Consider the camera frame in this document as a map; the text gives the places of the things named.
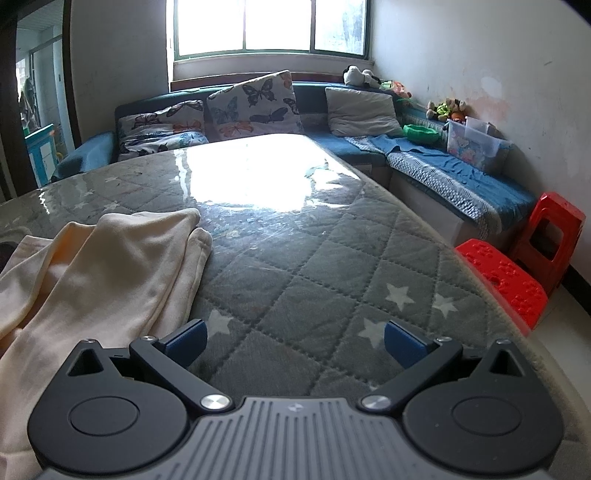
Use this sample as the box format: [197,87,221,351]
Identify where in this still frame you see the green-framed window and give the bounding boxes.
[172,0,374,61]

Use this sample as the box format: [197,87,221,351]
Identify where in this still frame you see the low red plastic stool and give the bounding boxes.
[455,238,550,336]

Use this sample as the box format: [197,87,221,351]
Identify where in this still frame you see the clear plastic storage box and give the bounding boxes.
[445,116,502,173]

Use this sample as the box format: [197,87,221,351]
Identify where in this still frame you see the light blue cabinet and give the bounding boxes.
[24,124,57,188]

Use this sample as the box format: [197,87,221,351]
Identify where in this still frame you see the colourful plastic toy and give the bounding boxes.
[379,79,412,99]

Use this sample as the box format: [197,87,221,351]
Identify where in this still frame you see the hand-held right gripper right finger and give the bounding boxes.
[358,318,525,414]

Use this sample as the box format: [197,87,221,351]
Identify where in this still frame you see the large butterfly print pillow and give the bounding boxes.
[206,70,304,142]

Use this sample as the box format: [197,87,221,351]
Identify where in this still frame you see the panda plush toy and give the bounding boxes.
[342,65,382,88]

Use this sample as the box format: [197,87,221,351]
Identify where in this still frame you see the blue corner sofa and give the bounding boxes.
[50,80,539,241]

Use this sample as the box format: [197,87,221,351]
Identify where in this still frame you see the tall red plastic stool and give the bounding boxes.
[508,192,587,297]

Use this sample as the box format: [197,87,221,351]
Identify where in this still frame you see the cream long-sleeve shirt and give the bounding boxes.
[0,208,213,480]

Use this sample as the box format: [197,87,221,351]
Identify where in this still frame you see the group of small plush toys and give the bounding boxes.
[425,98,468,122]

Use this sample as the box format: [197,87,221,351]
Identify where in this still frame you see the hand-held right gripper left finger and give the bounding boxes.
[68,318,234,414]

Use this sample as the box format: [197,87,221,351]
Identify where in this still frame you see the grey pillow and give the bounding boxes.
[324,87,404,138]

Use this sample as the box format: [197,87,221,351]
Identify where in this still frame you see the green plastic bowl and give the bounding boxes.
[403,123,442,143]

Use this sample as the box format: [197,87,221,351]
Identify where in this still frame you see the blue sofa blanket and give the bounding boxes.
[344,135,537,223]

